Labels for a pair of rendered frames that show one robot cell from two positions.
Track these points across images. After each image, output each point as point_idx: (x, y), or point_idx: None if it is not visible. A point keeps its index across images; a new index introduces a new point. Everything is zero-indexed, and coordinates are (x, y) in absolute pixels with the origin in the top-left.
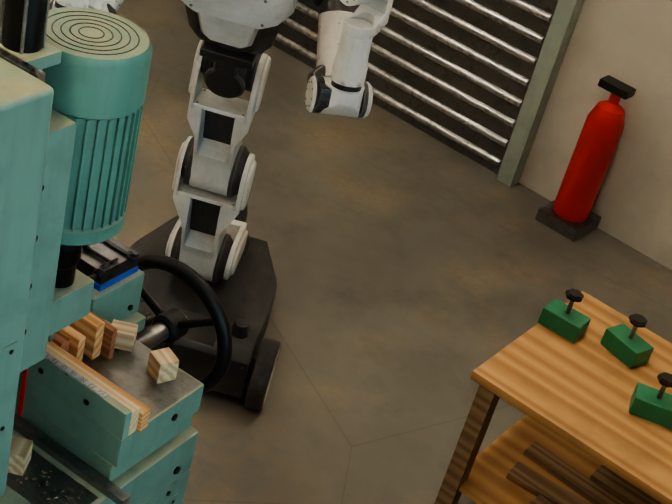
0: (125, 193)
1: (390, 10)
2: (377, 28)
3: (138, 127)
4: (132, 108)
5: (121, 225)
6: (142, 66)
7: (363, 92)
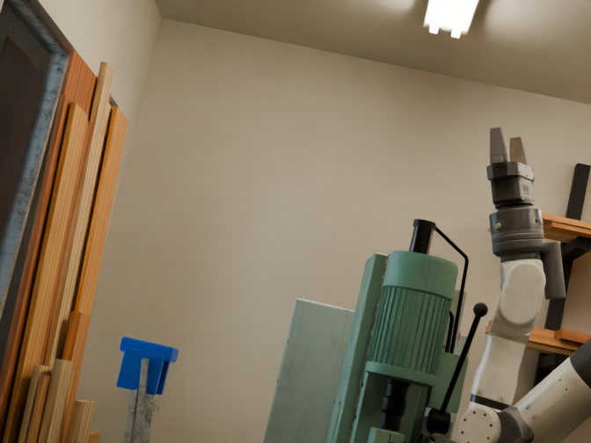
0: (374, 344)
1: (499, 301)
2: (492, 322)
3: (387, 301)
4: (383, 282)
5: (368, 367)
6: (390, 257)
7: (471, 406)
